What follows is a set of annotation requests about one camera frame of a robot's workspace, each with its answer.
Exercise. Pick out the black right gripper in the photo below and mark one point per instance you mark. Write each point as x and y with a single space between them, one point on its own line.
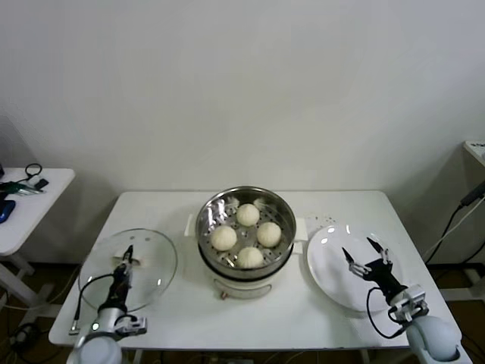
382 277

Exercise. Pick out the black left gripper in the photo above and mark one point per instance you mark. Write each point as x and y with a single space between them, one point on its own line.
118 290

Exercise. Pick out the round glass pot lid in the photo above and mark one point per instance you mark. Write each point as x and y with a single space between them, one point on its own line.
159 250

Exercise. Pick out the white steamed baozi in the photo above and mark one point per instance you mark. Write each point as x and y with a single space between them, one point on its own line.
248 215
269 234
223 238
250 258

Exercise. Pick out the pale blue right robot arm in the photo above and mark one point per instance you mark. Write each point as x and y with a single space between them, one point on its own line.
432 337

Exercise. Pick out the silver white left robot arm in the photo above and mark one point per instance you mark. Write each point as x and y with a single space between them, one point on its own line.
96 349

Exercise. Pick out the stainless steel steamer basket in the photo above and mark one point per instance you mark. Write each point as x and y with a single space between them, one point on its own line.
273 212

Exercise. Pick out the white round plate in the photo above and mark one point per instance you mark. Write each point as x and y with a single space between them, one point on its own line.
329 273

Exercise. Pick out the white side table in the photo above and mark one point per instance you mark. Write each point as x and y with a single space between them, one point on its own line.
38 204

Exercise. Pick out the small black device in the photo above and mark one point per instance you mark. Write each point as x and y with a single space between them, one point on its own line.
41 183

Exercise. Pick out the blue object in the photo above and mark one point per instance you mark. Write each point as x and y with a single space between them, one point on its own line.
7 210

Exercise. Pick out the white shelf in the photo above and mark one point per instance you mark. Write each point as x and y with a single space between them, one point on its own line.
475 149

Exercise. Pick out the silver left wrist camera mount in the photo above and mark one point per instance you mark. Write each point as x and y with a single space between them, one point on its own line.
130 325

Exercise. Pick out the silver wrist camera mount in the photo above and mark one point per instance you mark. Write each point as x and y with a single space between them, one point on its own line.
411 301
130 325

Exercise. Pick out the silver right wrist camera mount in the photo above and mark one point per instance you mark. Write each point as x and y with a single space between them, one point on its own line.
411 301

